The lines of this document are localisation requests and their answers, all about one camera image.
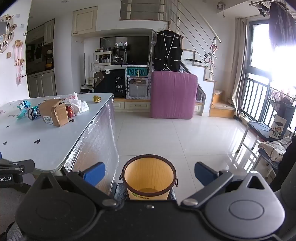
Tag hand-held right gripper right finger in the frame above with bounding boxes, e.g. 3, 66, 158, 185
180, 162, 269, 208

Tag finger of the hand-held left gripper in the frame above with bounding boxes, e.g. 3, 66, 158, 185
0, 159, 36, 174

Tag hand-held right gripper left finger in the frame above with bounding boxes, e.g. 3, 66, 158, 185
32, 162, 125, 210

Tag yellow wastebasket with brown rim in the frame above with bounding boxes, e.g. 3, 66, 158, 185
119, 154, 179, 201

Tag dark blue snack packet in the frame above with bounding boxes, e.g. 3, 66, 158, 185
27, 105, 42, 121

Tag teal printed snack packet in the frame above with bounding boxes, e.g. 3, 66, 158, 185
16, 100, 31, 119

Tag cardboard box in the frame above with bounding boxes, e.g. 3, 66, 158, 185
38, 98, 70, 127

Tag person's grey clothing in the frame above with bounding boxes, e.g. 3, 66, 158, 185
0, 185, 29, 241

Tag white table with foil side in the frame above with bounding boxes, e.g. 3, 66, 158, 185
0, 93, 119, 197

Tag blue cushioned folding chair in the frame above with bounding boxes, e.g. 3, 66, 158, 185
237, 103, 295, 160
253, 148, 283, 181

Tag wooden staircase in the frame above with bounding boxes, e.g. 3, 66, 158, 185
180, 49, 235, 117

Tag patterned cloth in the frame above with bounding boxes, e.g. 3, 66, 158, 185
258, 137, 292, 161

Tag pink mattress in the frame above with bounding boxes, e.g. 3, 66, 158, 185
150, 71, 198, 120

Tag cream kitchen base cabinet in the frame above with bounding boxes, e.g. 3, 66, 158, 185
26, 71, 57, 99

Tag cartoon print tote bag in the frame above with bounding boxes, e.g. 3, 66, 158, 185
270, 115, 288, 139

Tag white perforated metal cabinet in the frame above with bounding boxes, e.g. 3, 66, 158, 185
125, 65, 154, 100

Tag teal sign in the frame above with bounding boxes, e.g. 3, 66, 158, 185
126, 67, 148, 76

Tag beige curtain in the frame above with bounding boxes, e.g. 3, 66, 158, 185
231, 17, 250, 119

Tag white storage rack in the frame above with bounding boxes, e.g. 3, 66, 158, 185
93, 51, 114, 70

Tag black vest with white trim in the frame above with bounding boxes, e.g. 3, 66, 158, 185
153, 30, 184, 72

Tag stair railing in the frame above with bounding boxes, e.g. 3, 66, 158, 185
171, 0, 222, 78

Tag cream overhead cabinet door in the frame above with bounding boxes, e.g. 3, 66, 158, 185
72, 6, 98, 35

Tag hanging dark clothes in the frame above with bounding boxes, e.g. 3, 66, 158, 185
268, 1, 296, 50

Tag loft glass railing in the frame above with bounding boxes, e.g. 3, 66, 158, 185
120, 0, 170, 22

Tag pink wooden wall hanger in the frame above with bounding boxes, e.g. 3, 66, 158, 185
14, 40, 26, 84

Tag black window guard rail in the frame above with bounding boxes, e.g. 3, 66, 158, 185
240, 77, 271, 127

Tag wire basket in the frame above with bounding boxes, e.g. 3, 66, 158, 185
269, 87, 296, 109

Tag black wall panel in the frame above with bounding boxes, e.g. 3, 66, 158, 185
100, 35, 149, 66

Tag wall photo decoration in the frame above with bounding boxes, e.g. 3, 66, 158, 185
0, 14, 18, 54

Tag cream kitchen wall cabinet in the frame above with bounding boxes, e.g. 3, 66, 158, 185
43, 20, 55, 45

